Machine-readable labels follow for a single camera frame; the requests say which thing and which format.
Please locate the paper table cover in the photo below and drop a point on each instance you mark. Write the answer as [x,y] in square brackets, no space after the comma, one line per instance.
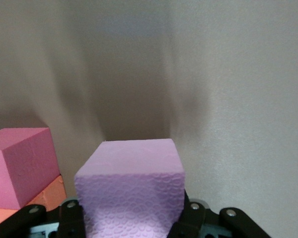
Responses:
[238,74]

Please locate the pink foam cube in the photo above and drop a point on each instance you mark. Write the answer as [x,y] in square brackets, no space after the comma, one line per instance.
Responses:
[129,186]

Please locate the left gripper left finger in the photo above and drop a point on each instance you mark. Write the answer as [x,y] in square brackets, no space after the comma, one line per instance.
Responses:
[69,220]

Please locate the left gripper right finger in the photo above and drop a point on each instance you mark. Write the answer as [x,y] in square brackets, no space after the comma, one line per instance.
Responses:
[193,220]

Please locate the red foam cube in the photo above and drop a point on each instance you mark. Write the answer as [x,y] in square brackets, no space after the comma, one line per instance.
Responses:
[22,161]

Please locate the orange foam cube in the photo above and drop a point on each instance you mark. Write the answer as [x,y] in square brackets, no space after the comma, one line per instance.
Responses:
[53,196]

